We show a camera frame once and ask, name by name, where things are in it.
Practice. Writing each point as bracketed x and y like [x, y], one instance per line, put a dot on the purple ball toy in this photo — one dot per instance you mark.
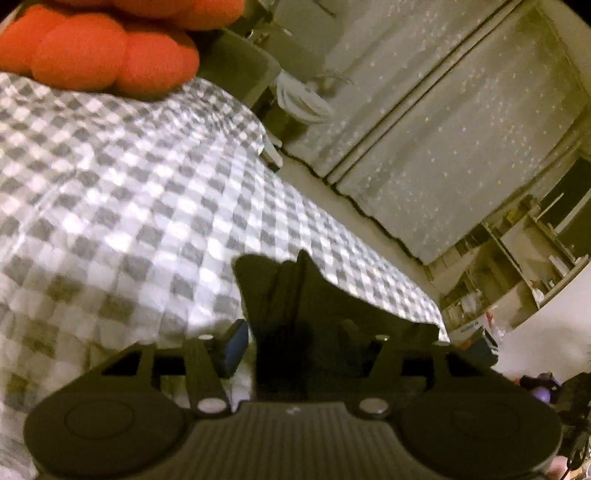
[545, 387]

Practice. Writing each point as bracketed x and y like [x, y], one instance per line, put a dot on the dark green sofa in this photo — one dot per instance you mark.
[235, 64]

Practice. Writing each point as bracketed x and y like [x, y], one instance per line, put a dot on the orange flower cushion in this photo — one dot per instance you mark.
[140, 49]

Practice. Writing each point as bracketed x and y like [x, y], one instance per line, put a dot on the wooden shelf unit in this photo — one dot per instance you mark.
[510, 266]

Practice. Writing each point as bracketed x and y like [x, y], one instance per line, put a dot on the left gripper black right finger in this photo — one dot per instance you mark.
[390, 373]

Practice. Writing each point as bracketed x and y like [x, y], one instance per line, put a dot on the grey white checkered quilt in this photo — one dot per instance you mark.
[120, 220]

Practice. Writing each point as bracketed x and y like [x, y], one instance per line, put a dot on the grey white office chair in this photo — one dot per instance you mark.
[300, 35]

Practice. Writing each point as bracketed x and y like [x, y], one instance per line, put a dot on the black garment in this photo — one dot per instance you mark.
[314, 341]

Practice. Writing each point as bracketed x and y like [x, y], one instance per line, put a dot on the dark waste bin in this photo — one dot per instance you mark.
[481, 349]

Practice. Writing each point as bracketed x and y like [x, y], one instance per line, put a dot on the grey star curtain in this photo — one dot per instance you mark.
[444, 111]

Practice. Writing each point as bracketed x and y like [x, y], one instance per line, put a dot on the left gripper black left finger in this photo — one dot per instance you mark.
[204, 362]

